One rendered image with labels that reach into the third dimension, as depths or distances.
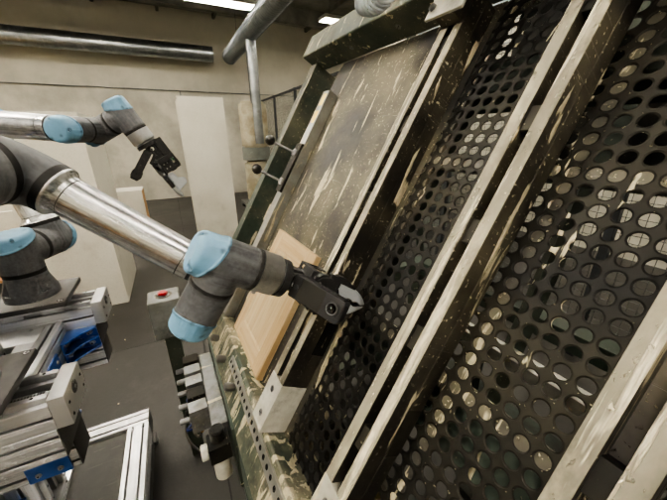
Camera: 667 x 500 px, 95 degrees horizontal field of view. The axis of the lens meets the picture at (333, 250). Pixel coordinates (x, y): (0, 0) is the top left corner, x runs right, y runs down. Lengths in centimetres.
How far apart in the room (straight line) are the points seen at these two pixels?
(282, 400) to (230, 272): 39
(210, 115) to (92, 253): 240
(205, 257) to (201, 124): 442
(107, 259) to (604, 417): 353
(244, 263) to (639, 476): 49
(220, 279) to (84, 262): 314
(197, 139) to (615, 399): 478
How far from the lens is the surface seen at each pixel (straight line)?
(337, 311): 52
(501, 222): 51
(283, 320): 92
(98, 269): 363
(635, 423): 45
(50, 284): 147
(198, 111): 488
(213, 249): 49
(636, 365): 41
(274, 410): 81
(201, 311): 55
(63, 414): 105
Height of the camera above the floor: 156
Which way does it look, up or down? 21 degrees down
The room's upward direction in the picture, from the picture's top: straight up
